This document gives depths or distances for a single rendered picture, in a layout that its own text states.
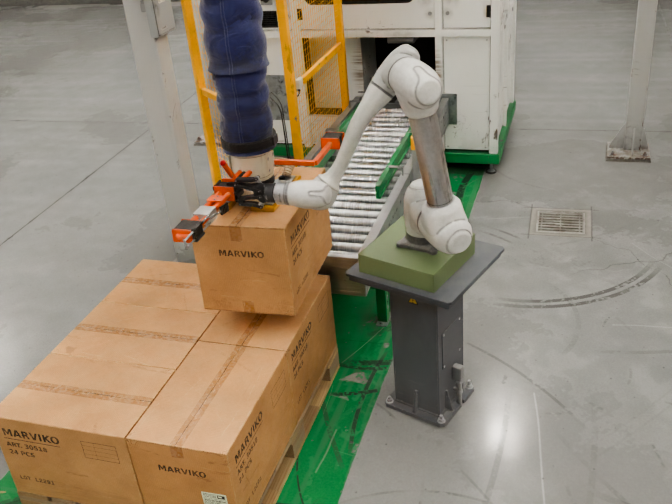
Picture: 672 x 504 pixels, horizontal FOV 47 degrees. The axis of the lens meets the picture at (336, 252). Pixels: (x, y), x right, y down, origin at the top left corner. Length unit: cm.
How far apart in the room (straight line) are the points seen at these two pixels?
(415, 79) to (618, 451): 182
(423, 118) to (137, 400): 150
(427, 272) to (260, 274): 66
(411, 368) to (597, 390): 89
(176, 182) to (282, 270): 177
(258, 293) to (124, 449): 78
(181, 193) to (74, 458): 204
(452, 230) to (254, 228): 76
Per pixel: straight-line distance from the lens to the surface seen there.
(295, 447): 345
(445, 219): 291
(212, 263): 316
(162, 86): 450
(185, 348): 331
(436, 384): 350
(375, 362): 396
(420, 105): 265
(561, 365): 397
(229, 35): 298
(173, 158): 464
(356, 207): 427
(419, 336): 339
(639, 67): 608
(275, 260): 305
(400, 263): 312
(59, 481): 334
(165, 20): 442
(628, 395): 385
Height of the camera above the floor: 242
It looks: 29 degrees down
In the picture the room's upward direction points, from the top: 5 degrees counter-clockwise
